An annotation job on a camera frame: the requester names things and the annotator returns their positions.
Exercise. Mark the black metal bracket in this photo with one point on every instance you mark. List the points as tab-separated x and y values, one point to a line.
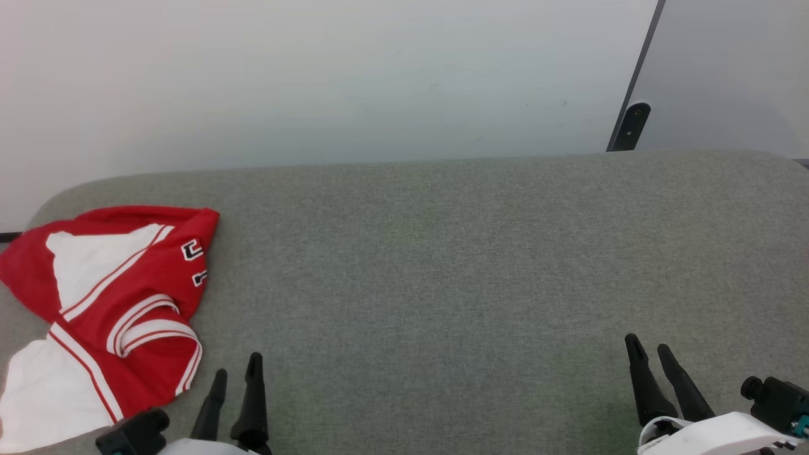
634	126

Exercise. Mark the dark baseboard strip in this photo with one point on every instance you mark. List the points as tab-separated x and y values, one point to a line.
9	237

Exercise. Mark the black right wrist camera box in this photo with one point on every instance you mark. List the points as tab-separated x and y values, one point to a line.
780	401

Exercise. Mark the grey fabric sofa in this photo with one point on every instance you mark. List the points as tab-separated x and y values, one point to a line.
442	265

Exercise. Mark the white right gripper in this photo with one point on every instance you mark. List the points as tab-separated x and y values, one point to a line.
720	436

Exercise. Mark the red and white jersey shirt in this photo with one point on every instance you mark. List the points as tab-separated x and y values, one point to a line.
101	303

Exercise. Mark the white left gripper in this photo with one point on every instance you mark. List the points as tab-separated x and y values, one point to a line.
202	448

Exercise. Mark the dark wall panel edge strip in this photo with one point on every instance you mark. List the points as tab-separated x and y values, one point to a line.
646	44

